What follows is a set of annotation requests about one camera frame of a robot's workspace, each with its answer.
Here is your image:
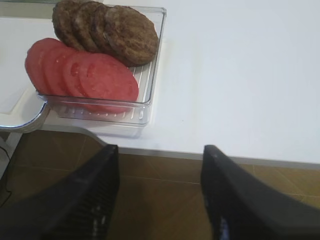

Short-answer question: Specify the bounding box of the red tomato slice front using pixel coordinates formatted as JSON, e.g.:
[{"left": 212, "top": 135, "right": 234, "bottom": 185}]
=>
[{"left": 78, "top": 53, "right": 139, "bottom": 102}]

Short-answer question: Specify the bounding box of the white metal tray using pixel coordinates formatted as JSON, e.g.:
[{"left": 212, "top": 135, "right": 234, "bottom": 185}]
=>
[{"left": 0, "top": 99, "right": 49, "bottom": 133}]

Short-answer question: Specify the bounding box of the red tomato slice back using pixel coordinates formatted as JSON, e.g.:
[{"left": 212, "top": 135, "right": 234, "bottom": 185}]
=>
[{"left": 24, "top": 38, "right": 65, "bottom": 94}]

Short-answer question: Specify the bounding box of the brown burger patty back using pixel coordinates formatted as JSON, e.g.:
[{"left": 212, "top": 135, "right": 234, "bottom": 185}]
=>
[{"left": 52, "top": 0, "right": 85, "bottom": 51}]

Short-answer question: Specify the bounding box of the brown burger patty front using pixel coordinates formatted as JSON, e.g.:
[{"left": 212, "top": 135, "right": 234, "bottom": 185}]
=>
[{"left": 104, "top": 5, "right": 159, "bottom": 66}]

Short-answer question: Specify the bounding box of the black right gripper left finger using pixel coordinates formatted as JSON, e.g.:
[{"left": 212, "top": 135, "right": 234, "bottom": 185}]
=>
[{"left": 0, "top": 144, "right": 119, "bottom": 240}]

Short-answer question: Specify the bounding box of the red tomato slice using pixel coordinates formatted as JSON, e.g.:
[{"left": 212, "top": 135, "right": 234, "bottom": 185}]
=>
[
  {"left": 24, "top": 38, "right": 65, "bottom": 94},
  {"left": 42, "top": 47, "right": 76, "bottom": 96},
  {"left": 78, "top": 53, "right": 139, "bottom": 102},
  {"left": 62, "top": 51, "right": 90, "bottom": 100}
]

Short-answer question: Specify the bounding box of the clear patty and tomato container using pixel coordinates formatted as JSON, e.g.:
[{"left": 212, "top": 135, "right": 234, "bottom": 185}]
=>
[{"left": 37, "top": 6, "right": 167, "bottom": 127}]

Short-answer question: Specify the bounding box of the brown burger patty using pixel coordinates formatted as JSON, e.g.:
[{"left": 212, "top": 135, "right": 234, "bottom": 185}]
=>
[
  {"left": 71, "top": 1, "right": 103, "bottom": 53},
  {"left": 52, "top": 0, "right": 85, "bottom": 51},
  {"left": 90, "top": 3, "right": 134, "bottom": 67},
  {"left": 104, "top": 5, "right": 159, "bottom": 66}
]

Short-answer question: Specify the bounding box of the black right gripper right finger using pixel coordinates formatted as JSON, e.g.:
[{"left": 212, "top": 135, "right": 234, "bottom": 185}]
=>
[{"left": 200, "top": 145, "right": 320, "bottom": 240}]

